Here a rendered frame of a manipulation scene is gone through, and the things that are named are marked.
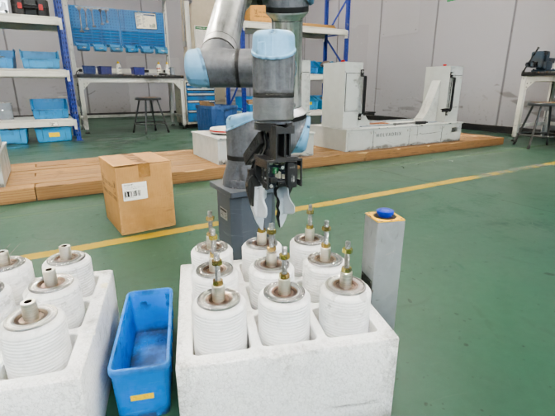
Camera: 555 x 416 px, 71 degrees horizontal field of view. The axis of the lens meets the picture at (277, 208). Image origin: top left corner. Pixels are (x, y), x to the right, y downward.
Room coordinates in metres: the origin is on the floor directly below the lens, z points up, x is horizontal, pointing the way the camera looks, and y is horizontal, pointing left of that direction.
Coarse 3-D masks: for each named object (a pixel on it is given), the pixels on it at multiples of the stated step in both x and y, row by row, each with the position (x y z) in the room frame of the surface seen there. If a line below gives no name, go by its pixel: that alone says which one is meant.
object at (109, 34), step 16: (64, 0) 5.85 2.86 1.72; (160, 0) 6.54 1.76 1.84; (64, 16) 5.87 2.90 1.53; (96, 16) 6.05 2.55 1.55; (112, 16) 6.16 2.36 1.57; (128, 16) 6.27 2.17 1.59; (160, 16) 6.50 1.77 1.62; (80, 32) 5.93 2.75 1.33; (96, 32) 6.03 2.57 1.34; (112, 32) 6.14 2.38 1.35; (128, 32) 6.25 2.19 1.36; (144, 32) 6.37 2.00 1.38; (160, 32) 6.49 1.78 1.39; (80, 80) 5.32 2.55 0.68; (96, 80) 5.42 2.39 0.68; (112, 80) 5.53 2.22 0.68; (128, 80) 5.63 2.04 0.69; (144, 80) 5.73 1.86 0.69; (160, 80) 5.85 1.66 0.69; (176, 80) 5.96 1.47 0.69; (80, 96) 5.31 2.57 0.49; (80, 112) 5.83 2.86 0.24
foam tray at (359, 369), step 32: (256, 320) 0.67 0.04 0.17; (384, 320) 0.65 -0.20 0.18; (192, 352) 0.57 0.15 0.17; (224, 352) 0.56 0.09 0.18; (256, 352) 0.56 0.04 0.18; (288, 352) 0.56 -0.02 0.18; (320, 352) 0.57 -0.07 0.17; (352, 352) 0.58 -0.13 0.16; (384, 352) 0.59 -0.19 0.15; (192, 384) 0.52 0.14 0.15; (224, 384) 0.53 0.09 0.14; (256, 384) 0.54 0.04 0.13; (288, 384) 0.55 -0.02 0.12; (320, 384) 0.57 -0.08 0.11; (352, 384) 0.58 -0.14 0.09; (384, 384) 0.59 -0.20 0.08
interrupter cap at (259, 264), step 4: (256, 260) 0.76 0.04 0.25; (260, 260) 0.76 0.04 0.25; (264, 260) 0.76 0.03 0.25; (280, 260) 0.76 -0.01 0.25; (256, 264) 0.74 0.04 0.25; (260, 264) 0.74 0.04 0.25; (264, 264) 0.75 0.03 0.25; (280, 264) 0.75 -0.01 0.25; (288, 264) 0.74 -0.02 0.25; (256, 268) 0.73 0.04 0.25; (260, 268) 0.72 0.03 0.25; (264, 268) 0.72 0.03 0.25; (268, 268) 0.72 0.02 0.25; (272, 268) 0.72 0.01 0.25; (276, 268) 0.72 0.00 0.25; (280, 268) 0.72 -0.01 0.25; (268, 272) 0.71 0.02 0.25; (272, 272) 0.71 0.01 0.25
